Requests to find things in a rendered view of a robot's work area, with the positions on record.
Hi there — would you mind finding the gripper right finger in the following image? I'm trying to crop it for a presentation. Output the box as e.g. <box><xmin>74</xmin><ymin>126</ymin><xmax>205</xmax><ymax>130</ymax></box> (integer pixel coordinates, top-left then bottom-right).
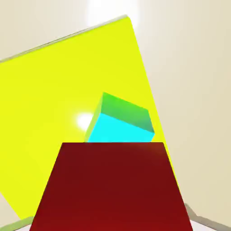
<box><xmin>184</xmin><ymin>203</ymin><xmax>231</xmax><ymax>231</ymax></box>

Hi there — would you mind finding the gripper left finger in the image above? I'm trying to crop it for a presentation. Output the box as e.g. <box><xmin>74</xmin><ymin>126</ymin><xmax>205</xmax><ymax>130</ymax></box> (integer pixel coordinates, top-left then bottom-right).
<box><xmin>0</xmin><ymin>216</ymin><xmax>34</xmax><ymax>231</ymax></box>

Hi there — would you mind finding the small red cube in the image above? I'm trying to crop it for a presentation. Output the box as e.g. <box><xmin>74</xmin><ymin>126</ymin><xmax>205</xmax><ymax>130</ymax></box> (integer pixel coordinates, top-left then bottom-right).
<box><xmin>28</xmin><ymin>142</ymin><xmax>194</xmax><ymax>231</ymax></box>

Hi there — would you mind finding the small cyan cube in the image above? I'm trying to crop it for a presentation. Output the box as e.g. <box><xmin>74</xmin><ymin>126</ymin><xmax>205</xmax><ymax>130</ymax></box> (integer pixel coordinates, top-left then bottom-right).
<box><xmin>84</xmin><ymin>91</ymin><xmax>155</xmax><ymax>143</ymax></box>

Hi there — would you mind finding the large yellow box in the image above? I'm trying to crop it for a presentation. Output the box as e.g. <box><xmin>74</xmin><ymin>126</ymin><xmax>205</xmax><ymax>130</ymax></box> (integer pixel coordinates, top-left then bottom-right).
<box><xmin>0</xmin><ymin>14</ymin><xmax>181</xmax><ymax>222</ymax></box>

